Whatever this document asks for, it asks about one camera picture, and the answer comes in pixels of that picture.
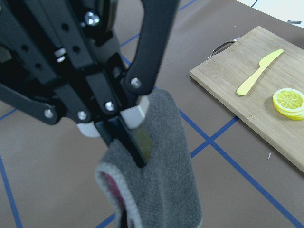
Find dark grey cloth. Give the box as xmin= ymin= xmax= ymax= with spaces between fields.
xmin=95 ymin=89 xmax=202 ymax=228

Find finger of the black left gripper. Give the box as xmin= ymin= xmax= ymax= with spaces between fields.
xmin=94 ymin=53 xmax=152 ymax=168
xmin=0 ymin=83 xmax=100 ymax=138

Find bamboo cutting board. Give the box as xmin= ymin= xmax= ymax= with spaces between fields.
xmin=190 ymin=26 xmax=304 ymax=170

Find yellow lemon slices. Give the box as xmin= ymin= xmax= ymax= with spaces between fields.
xmin=272 ymin=88 xmax=304 ymax=121

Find yellow plastic knife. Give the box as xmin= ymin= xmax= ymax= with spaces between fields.
xmin=237 ymin=49 xmax=284 ymax=96

